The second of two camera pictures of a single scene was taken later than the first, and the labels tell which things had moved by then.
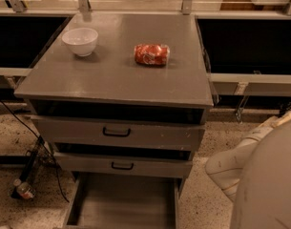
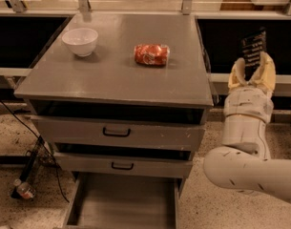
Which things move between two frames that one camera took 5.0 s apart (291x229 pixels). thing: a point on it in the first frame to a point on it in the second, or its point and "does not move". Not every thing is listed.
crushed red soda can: (153, 54) does not move
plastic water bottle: (24, 189) does not move
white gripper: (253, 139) to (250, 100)
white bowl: (82, 40) does not move
